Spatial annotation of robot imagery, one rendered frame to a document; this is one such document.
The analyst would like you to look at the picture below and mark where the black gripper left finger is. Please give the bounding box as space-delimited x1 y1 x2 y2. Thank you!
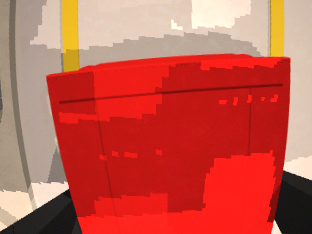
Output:
0 189 83 234

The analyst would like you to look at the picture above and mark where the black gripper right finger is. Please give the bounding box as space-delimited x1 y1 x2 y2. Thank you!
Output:
275 170 312 234

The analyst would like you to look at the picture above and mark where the yellow rectangular outline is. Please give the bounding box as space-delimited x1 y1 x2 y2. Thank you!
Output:
61 0 285 72

